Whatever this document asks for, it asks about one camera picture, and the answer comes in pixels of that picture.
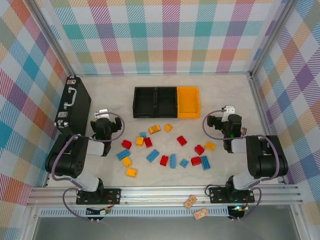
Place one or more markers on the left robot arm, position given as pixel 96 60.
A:
pixel 67 160

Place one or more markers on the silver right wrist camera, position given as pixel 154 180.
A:
pixel 229 110

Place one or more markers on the long blue lego brick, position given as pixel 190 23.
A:
pixel 123 154
pixel 205 162
pixel 152 155
pixel 173 160

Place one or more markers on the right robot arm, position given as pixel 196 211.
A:
pixel 270 160

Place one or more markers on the small connector board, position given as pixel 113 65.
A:
pixel 100 212
pixel 237 209

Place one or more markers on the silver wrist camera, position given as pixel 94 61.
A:
pixel 229 110
pixel 102 113

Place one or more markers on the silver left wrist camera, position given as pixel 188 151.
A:
pixel 102 113

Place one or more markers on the yellow plastic bin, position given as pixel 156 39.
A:
pixel 188 102

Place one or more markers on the aluminium frame post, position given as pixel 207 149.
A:
pixel 271 37
pixel 58 37

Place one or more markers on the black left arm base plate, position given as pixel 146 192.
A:
pixel 112 196

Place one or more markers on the long aluminium frame rail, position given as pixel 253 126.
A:
pixel 162 195

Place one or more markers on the aluminium side rail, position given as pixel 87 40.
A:
pixel 258 105

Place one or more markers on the small orange tag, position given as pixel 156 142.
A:
pixel 200 214
pixel 190 201

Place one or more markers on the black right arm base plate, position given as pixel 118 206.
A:
pixel 217 195

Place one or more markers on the yellow sloped lego brick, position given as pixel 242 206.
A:
pixel 168 127

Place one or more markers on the small blue lego brick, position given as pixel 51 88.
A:
pixel 143 134
pixel 183 163

